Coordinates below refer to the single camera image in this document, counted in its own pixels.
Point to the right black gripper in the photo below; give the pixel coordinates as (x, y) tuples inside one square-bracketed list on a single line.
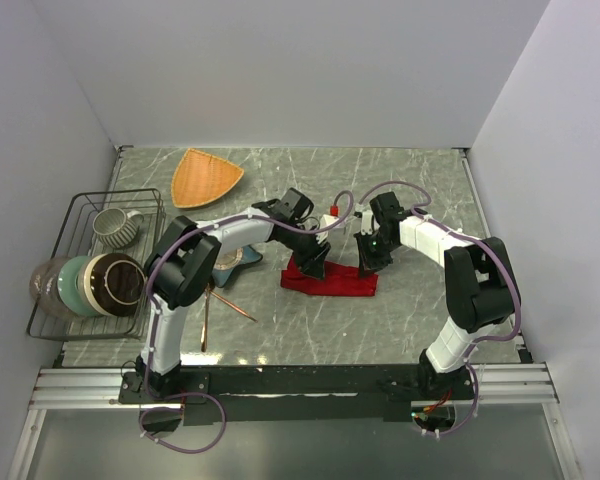
[(367, 262)]

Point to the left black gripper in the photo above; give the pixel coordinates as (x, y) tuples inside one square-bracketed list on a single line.
[(312, 262)]

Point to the red cloth napkin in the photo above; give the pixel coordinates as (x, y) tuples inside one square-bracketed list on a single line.
[(339, 281)]

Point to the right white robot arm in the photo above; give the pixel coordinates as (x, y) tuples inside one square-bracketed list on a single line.
[(482, 297)]

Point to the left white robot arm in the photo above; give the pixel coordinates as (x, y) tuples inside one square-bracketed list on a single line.
[(180, 269)]

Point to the blue star-shaped dish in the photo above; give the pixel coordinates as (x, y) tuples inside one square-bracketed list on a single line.
[(227, 264)]

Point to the copper fork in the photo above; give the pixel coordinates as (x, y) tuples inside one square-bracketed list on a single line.
[(233, 306)]

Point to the copper spoon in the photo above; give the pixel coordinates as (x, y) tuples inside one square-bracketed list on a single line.
[(205, 325)]

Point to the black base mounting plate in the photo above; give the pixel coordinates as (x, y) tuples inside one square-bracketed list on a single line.
[(296, 392)]

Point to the orange woven basket tray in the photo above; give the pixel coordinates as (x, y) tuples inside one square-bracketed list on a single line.
[(201, 178)]

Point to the brown cream ceramic bowl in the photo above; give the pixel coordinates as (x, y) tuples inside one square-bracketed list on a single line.
[(112, 284)]

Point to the grey ribbed mug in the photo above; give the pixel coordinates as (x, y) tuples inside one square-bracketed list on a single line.
[(117, 228)]

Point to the green ceramic bowl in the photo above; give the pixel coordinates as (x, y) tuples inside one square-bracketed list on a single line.
[(67, 285)]

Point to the clear glass bowl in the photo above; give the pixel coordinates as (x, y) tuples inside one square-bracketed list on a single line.
[(43, 288)]

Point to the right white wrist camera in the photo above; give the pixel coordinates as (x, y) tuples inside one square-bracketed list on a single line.
[(366, 217)]

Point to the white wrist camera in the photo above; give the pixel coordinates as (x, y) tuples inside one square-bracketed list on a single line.
[(366, 217), (331, 222)]

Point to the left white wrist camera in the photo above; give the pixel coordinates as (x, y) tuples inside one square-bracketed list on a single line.
[(331, 222)]

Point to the black wire dish rack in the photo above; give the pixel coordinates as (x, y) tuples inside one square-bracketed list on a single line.
[(76, 238)]

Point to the aluminium frame rail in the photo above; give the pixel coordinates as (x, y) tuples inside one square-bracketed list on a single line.
[(101, 388)]

